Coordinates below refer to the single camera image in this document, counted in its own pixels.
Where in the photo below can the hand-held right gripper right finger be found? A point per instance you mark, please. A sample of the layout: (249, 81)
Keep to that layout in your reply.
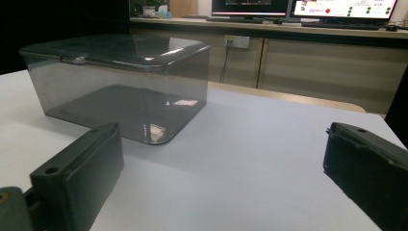
(369, 173)

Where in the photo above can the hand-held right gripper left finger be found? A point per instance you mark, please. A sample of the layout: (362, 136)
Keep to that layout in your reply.
(80, 173)

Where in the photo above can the transparent grey lidded storage box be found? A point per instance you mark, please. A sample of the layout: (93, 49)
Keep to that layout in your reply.
(122, 80)

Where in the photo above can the long wooden counter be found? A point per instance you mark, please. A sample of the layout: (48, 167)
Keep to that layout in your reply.
(320, 70)

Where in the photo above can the white table mat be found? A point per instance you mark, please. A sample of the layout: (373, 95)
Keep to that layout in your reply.
(240, 160)

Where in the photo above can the black computer mouse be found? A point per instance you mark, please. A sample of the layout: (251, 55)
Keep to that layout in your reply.
(277, 21)
(391, 28)

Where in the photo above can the black keyboard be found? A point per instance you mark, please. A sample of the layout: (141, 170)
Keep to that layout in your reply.
(235, 20)
(340, 25)

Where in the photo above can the black curtain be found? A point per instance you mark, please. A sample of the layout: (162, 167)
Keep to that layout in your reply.
(64, 19)

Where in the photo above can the bright-screen monitor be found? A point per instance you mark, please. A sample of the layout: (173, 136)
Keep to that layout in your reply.
(343, 8)

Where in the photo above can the light blue tissue box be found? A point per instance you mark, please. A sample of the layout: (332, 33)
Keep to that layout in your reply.
(163, 13)

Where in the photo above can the dark-screen monitor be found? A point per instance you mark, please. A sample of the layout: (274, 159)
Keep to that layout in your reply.
(250, 6)

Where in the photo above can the white wall socket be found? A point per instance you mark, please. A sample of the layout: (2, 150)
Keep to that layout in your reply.
(237, 41)

